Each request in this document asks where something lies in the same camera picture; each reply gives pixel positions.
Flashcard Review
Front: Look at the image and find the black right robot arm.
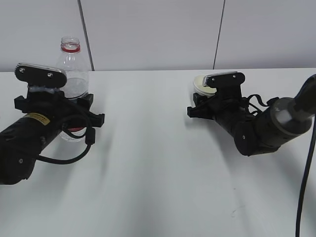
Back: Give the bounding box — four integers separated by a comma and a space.
187, 72, 316, 156

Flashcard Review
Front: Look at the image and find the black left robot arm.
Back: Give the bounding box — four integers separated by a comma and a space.
0, 92, 105, 185

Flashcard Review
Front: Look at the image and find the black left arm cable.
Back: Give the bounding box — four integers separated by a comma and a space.
37, 101, 96, 165

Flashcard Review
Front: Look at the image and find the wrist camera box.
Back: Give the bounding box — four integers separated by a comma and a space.
14, 63, 67, 93
203, 72, 245, 100

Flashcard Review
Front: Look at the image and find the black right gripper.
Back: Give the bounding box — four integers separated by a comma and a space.
187, 93, 255, 133

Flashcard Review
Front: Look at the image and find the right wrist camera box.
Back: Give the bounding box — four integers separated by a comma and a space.
203, 72, 245, 100

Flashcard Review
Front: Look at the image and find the white paper cup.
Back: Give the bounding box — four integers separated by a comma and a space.
193, 75, 217, 98

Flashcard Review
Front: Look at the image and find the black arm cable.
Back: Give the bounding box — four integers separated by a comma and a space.
243, 76, 316, 237
37, 101, 96, 165

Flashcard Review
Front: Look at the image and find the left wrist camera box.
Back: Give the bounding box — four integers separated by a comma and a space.
14, 63, 67, 93

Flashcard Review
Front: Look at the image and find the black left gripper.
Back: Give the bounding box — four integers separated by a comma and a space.
14, 91, 105, 138

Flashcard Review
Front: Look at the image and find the clear water bottle red label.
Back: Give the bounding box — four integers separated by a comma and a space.
54, 36, 90, 143

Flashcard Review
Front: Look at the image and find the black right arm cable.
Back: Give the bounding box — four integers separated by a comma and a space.
243, 76, 316, 237

